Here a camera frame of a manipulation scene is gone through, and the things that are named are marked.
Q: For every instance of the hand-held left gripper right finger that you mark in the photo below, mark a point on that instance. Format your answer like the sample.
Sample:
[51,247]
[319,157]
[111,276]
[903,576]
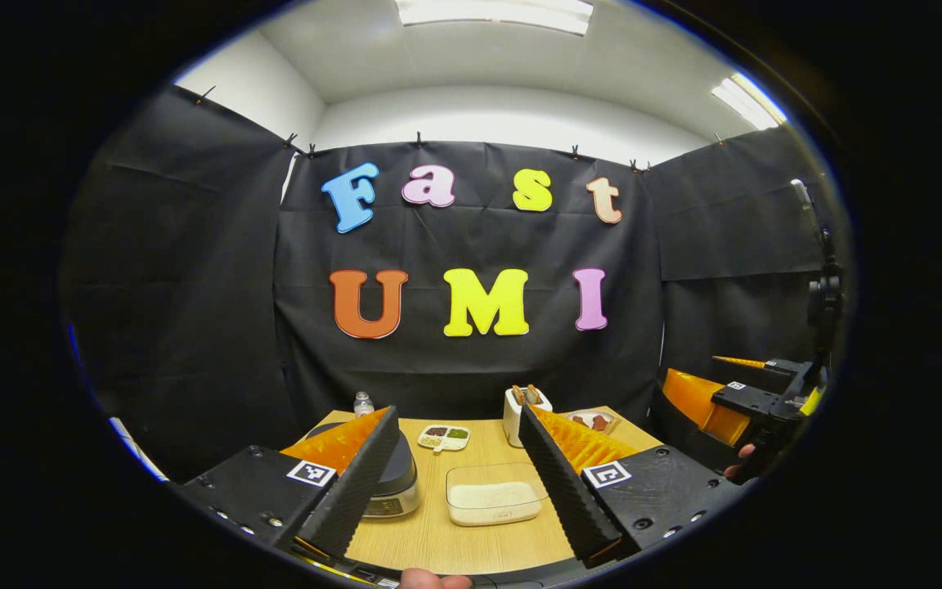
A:
[557,483]

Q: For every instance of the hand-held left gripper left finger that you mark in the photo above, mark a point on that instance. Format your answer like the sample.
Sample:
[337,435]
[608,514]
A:
[352,491]

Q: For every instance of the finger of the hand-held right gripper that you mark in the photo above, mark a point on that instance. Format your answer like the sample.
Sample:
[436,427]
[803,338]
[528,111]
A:
[745,401]
[773,368]

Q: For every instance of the black rice cooker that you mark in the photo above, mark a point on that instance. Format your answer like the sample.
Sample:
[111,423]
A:
[401,478]

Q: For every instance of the clear box of white rice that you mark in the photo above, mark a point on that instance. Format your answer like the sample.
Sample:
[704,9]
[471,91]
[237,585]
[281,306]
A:
[495,495]

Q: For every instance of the small plate of red food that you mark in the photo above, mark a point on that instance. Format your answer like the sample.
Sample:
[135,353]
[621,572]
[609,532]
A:
[594,422]

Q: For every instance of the white toaster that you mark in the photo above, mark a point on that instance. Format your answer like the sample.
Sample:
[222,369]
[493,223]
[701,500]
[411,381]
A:
[512,425]

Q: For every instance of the small clear bottle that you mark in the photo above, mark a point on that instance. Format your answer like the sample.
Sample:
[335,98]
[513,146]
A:
[363,406]

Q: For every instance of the toast slice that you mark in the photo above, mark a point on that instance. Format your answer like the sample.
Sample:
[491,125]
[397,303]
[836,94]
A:
[518,396]
[533,394]

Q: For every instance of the white divided dish of beans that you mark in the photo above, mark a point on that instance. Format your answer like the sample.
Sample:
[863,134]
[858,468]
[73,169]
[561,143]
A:
[443,438]

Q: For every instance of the narrow ceiling light panel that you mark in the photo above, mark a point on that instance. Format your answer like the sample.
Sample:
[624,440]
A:
[749,100]

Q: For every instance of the black backdrop cloth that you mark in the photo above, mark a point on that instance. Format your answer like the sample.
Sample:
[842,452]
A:
[193,286]

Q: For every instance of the long ceiling light panel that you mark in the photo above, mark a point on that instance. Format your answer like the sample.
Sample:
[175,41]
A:
[495,15]

